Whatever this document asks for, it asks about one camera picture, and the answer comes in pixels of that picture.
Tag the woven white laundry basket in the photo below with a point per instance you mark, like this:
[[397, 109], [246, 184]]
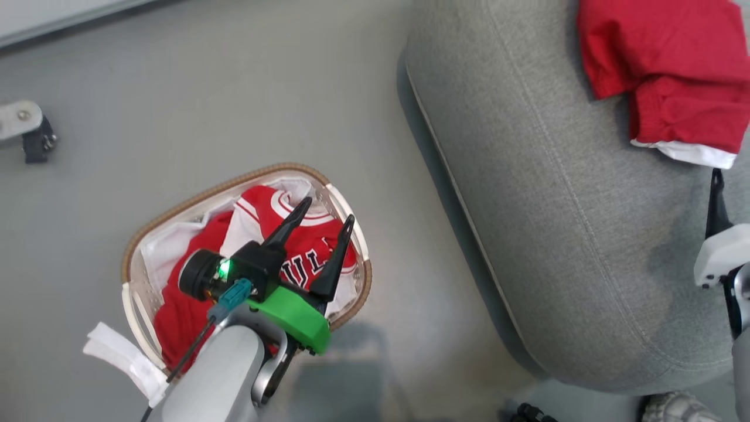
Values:
[[140, 281]]

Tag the white fabric basket tag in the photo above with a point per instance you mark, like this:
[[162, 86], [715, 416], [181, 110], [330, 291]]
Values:
[[126, 357]]

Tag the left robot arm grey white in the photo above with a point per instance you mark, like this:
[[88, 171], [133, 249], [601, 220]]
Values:
[[220, 375]]

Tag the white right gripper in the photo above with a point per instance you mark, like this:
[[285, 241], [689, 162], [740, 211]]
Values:
[[723, 255]]

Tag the metal bracket black caster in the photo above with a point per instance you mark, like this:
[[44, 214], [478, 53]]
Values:
[[26, 129]]

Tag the red garment white hem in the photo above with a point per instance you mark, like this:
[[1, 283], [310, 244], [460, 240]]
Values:
[[674, 64]]

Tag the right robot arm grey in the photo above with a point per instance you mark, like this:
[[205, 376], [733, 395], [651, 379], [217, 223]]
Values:
[[742, 351]]

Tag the grey fabric sofa seat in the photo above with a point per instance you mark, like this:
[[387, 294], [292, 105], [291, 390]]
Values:
[[574, 223]]

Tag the small black floor object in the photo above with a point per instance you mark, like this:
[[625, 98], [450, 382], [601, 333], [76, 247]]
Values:
[[530, 413]]

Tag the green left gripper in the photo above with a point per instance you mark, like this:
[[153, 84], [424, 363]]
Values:
[[296, 319]]

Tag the black round wrist camera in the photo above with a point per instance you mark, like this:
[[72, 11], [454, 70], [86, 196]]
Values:
[[202, 274]]

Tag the grey knit shoe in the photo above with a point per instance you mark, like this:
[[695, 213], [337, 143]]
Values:
[[677, 408]]

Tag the red white basketball jersey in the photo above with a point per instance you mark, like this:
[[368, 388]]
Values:
[[187, 310]]

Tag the white wall baseboard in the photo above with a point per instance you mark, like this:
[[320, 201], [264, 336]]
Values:
[[53, 14]]

